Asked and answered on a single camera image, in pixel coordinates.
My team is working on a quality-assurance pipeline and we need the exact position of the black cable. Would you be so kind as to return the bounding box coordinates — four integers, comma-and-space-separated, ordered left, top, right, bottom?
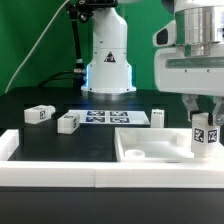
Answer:
39, 70, 87, 89

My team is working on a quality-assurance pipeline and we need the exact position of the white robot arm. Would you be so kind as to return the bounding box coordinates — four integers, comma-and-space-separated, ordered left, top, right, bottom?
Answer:
82, 0, 224, 126

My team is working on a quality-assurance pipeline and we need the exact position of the white tag sheet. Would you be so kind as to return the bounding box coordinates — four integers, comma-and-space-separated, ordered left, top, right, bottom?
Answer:
68, 110, 150, 125

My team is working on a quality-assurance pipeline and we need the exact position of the white square tabletop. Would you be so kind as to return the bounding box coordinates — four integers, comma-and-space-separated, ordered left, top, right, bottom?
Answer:
114, 128, 224, 163

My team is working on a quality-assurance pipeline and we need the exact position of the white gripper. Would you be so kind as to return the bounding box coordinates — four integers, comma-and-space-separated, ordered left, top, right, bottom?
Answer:
154, 46, 224, 126

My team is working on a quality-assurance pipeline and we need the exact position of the white cable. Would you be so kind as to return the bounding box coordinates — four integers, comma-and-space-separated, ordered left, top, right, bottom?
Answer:
3, 0, 72, 95

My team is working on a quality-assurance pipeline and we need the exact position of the white U-shaped fixture wall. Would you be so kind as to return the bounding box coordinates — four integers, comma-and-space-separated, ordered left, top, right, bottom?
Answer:
0, 129, 224, 188

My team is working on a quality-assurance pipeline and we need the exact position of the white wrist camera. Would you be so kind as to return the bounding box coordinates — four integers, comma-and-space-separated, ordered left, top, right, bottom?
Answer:
152, 20, 177, 47

